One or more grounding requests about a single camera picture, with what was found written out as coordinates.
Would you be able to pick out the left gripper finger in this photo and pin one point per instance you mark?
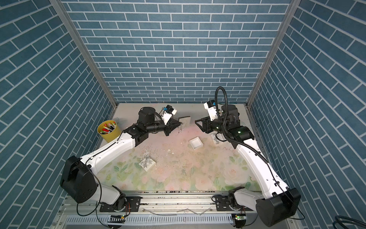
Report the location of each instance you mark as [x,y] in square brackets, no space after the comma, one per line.
[174,123]
[167,131]

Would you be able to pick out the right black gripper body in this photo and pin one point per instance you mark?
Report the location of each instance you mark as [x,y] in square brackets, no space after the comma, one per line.
[217,125]

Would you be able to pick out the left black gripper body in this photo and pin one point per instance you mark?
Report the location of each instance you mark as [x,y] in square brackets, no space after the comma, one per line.
[156,126]

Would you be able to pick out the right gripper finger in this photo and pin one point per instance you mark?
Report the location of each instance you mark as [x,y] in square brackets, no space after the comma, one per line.
[198,129]
[201,122]

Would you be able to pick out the grey foam insert card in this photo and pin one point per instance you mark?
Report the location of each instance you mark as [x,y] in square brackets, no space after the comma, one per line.
[185,121]

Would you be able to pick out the white jewelry box base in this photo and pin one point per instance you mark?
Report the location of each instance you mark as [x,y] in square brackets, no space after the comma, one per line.
[196,143]

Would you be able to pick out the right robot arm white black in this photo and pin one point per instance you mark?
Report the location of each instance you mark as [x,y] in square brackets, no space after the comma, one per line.
[276,201]

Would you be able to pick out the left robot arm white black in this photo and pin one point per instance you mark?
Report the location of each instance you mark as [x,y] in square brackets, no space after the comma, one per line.
[79,178]

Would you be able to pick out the yellow cup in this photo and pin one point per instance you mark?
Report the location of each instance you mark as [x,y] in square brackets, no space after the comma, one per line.
[112,136]

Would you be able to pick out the markers in cup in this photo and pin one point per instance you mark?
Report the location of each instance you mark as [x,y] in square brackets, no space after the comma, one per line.
[106,128]

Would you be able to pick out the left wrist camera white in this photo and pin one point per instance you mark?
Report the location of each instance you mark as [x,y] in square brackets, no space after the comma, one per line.
[168,113]

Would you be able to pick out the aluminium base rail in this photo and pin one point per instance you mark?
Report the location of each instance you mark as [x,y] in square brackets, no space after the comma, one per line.
[156,210]

